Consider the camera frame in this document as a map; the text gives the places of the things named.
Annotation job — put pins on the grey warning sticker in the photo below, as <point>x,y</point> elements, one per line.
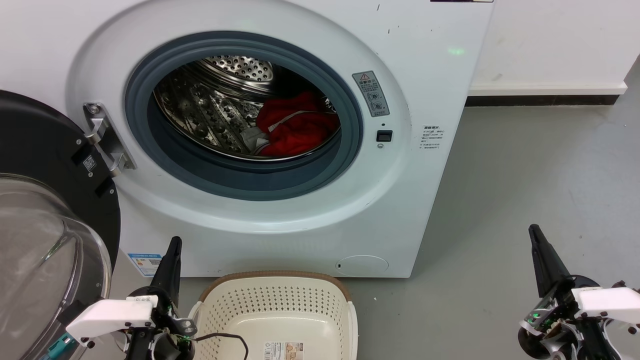
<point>371,95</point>

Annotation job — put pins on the small text label sticker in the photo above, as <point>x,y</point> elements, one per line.
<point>431,138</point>

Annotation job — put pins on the white and black baseboard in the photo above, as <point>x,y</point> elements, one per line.
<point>545,100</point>

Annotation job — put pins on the stainless steel washing machine drum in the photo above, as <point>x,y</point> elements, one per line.
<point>210,110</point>

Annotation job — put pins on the black right wrist connector block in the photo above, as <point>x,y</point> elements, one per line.
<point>625,286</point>

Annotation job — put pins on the cream perforated laundry basket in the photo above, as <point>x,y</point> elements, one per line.
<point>275,300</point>

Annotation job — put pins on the blue energy label sticker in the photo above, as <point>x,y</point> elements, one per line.
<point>145,265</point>

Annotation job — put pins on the white front-load washing machine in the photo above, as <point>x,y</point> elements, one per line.
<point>425,75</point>

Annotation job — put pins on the red and white garment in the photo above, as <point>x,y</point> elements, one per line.
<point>300,135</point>

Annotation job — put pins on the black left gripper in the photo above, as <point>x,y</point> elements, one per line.
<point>170,340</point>

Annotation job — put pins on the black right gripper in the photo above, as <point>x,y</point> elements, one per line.
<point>555,320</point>

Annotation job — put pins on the grey rubber door gasket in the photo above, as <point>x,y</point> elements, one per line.
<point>240,182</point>

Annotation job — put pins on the black door latch socket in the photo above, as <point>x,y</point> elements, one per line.
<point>384,136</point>

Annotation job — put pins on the black glass washer door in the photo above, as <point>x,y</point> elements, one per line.
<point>40,140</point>

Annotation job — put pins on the printed paper product label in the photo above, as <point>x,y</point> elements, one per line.
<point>283,351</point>

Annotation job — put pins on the QR code door sticker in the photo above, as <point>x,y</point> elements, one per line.
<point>90,163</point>

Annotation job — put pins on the metal door hinge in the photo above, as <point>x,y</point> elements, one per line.
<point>102,130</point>

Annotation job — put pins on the round drain filter cover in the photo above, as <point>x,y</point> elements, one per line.
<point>362,265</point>

